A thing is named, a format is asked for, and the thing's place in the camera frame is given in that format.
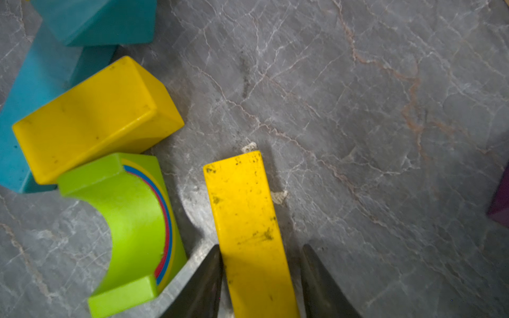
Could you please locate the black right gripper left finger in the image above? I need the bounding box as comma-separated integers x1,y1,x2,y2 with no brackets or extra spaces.
160,245,224,318

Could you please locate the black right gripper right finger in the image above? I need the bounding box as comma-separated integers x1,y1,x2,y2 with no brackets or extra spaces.
300,244,361,318

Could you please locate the long yellow block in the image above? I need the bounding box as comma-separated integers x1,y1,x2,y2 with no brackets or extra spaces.
203,151,300,317

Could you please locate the green arch block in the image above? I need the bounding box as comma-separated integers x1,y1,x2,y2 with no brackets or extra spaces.
58,153,187,317

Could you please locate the purple wedge block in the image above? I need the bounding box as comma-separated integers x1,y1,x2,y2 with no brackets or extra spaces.
486,164,509,228

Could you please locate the long teal block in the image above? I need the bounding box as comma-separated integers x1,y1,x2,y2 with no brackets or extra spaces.
1,24,117,194

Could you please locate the upright teal block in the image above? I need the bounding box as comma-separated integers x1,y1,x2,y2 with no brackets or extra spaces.
30,0,157,46

